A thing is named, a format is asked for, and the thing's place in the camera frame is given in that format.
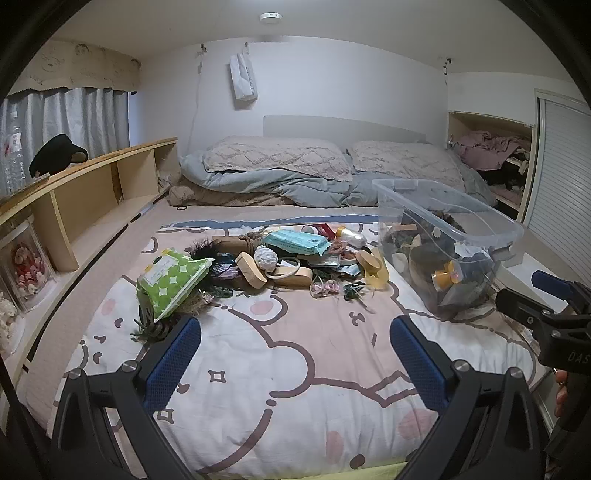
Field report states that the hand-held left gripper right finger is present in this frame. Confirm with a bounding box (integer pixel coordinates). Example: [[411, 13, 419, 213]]
[[389, 316, 548, 480]]

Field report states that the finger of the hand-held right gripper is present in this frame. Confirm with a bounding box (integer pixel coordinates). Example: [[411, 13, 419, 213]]
[[531, 270, 591, 315], [495, 287, 591, 356]]

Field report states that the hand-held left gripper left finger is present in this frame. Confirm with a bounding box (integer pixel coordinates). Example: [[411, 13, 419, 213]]
[[50, 316, 202, 480]]

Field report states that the brown claw hair clip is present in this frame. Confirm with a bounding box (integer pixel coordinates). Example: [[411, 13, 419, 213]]
[[139, 305, 175, 341]]

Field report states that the white ring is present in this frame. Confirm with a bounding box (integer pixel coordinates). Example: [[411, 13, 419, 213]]
[[276, 257, 303, 279]]

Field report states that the clear plastic storage bin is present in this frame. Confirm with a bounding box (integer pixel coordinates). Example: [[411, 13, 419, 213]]
[[372, 178, 525, 321]]

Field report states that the person's right hand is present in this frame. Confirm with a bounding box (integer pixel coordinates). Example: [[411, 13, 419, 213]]
[[554, 369, 571, 418]]

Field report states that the white flat board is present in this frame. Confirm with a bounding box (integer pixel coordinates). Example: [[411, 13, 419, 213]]
[[498, 258, 568, 296]]

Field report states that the gold tinsel piece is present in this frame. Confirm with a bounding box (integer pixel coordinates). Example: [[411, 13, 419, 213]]
[[180, 291, 218, 315]]

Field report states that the yellow tape roll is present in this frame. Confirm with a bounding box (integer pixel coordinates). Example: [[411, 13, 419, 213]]
[[431, 261, 465, 289]]

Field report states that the green dotted wipes pack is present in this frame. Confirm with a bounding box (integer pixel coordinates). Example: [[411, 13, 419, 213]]
[[135, 248, 215, 322]]

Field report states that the white slatted door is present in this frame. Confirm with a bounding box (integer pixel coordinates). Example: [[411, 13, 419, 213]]
[[524, 90, 591, 287]]

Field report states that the yellow plastic piece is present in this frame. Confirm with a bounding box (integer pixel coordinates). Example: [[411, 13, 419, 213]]
[[355, 249, 390, 291]]

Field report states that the black feather piece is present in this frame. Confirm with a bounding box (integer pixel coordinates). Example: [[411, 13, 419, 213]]
[[185, 237, 218, 264]]

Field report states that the tan wooden block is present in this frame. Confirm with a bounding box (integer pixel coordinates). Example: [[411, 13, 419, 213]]
[[235, 251, 269, 290], [265, 265, 312, 289]]

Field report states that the printed blanket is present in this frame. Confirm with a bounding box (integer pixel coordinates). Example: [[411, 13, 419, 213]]
[[25, 217, 555, 480]]

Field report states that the brown wrapped roll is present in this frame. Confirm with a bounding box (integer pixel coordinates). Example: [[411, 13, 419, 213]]
[[212, 233, 269, 254]]

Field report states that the white yarn ball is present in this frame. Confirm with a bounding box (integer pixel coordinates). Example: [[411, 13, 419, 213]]
[[254, 246, 281, 271]]

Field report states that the small orange cap bottle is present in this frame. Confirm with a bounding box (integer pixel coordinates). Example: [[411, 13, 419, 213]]
[[335, 226, 368, 247]]

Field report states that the pile of clothes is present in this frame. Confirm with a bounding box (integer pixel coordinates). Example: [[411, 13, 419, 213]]
[[450, 130, 534, 204]]

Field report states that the white doll display box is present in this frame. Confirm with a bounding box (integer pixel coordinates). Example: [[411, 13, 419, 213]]
[[0, 295, 26, 356]]

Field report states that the teal wipes pack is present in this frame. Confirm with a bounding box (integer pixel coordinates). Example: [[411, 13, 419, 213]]
[[262, 229, 328, 257]]

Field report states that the red doll display box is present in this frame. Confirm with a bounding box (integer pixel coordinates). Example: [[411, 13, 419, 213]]
[[0, 217, 58, 312]]

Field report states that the beige textured pillow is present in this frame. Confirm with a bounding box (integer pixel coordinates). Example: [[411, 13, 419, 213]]
[[346, 141, 467, 192], [203, 135, 354, 182]]

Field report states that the wooden bedside shelf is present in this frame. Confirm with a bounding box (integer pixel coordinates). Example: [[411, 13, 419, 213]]
[[0, 137, 178, 370]]

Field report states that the wooden closet niche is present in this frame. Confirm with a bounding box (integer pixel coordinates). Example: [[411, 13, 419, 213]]
[[447, 111, 539, 222]]

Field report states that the blue grey duvet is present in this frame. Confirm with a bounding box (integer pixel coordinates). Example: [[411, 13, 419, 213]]
[[178, 150, 497, 208]]

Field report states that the black hat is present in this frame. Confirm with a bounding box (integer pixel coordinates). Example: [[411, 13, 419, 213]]
[[28, 134, 89, 178]]

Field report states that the grey curtain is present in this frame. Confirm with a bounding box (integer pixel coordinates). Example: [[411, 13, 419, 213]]
[[0, 87, 130, 195]]

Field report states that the clear water bottle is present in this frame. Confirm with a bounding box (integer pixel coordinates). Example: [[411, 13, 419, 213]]
[[2, 124, 26, 195]]

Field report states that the white hanging pouch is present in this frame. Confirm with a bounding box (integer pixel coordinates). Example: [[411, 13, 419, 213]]
[[229, 52, 258, 100]]

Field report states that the beige curtain valance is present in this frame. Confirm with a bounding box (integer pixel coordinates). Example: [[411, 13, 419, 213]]
[[9, 39, 140, 95]]

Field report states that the white hanging cord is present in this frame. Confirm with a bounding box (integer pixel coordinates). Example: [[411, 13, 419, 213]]
[[189, 42, 207, 153]]

